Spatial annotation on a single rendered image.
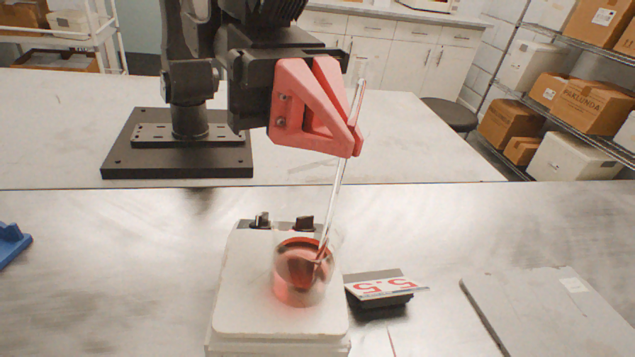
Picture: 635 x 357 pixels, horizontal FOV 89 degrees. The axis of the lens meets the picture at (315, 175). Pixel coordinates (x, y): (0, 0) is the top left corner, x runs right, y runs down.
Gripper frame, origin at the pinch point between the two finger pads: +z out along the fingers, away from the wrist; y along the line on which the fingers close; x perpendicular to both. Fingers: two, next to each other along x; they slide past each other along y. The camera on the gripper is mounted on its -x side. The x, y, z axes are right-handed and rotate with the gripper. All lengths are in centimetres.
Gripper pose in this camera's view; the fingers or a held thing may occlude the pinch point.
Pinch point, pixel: (348, 143)
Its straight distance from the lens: 21.9
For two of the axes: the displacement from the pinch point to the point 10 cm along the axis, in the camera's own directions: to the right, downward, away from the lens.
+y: 8.4, -2.1, 5.0
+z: 5.1, 5.8, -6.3
